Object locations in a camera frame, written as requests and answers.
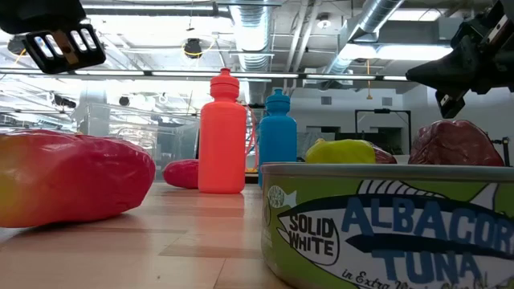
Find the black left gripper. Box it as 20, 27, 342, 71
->
0, 0, 108, 75

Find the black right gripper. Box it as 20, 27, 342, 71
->
405, 0, 514, 120

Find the dark red toy pomegranate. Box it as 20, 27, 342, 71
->
408, 119, 506, 167

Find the dark red toy fruit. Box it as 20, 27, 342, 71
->
371, 143, 398, 165

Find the large red yellow toy mango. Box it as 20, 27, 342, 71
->
0, 128, 157, 229

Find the yellow green toy pear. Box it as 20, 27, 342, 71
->
304, 138, 377, 165

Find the blue plastic water bottle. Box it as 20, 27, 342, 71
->
258, 88, 298, 188

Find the orange plastic water bottle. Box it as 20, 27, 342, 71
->
198, 67, 260, 195

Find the long ceiling light strip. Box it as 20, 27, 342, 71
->
0, 67, 514, 84

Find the green label tuna can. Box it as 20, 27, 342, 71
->
260, 162, 514, 289

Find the black background rig frame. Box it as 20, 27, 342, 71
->
354, 108, 413, 154

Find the yellow hanging pendant cord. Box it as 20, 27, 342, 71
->
365, 59, 373, 100

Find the silver ventilation duct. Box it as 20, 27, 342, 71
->
230, 4, 275, 72
324, 0, 406, 75

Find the black ceiling cord reel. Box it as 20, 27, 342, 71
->
183, 38, 204, 60

